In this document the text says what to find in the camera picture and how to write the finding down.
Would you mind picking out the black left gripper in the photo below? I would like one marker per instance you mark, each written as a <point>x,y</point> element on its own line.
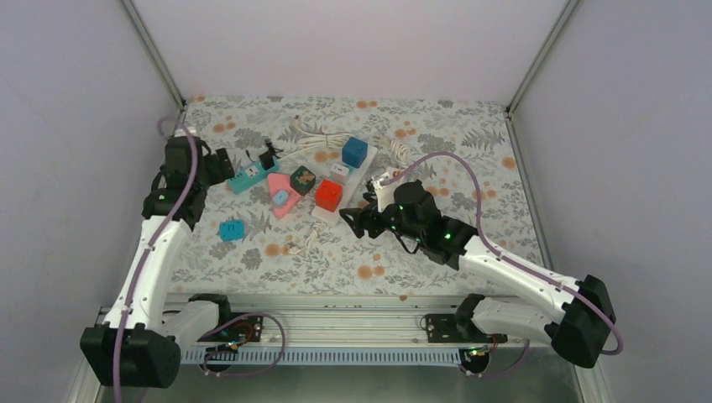
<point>218,175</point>

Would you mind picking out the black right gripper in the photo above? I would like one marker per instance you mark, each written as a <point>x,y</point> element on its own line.
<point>360,216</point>

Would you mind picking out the red cube socket adapter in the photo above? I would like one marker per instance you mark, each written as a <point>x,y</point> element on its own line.
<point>329,195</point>

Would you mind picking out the white multicolour power strip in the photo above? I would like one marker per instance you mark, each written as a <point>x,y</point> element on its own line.
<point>357,178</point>

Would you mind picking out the black power adapter with cord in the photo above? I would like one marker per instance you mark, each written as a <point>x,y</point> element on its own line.
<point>266,160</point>

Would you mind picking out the white cube adapter with cord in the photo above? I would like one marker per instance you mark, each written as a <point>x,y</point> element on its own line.
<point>391,175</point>

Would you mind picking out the dark green cube adapter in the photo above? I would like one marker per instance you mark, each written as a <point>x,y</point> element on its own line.
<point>302,180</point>

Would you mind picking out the cyan small socket adapter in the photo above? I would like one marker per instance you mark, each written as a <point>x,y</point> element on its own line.
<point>231,230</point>

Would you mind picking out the blue cube socket adapter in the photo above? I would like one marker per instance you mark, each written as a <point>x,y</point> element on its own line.
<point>354,152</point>

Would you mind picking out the light blue small adapter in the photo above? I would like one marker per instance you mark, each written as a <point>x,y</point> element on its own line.
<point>280,198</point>

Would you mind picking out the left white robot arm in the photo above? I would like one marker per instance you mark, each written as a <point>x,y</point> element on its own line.
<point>136,344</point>

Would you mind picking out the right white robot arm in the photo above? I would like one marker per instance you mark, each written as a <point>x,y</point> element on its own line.
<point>575,317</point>

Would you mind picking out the teal power strip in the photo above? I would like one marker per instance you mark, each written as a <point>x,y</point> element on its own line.
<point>250,175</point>

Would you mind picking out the pink triangular power strip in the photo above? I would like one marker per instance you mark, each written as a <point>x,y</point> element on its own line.
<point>279,181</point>

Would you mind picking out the floral patterned table mat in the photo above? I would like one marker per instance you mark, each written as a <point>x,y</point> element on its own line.
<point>467,161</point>

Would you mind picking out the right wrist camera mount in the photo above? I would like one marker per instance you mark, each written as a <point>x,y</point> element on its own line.
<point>384,194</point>

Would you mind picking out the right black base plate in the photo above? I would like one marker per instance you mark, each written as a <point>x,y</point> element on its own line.
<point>443,328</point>

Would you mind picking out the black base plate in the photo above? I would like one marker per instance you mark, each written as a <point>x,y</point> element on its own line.
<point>247,330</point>
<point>443,328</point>

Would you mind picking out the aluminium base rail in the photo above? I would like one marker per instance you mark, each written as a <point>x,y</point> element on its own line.
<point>386,322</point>

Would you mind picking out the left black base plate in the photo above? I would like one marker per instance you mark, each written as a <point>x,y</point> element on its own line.
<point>247,330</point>

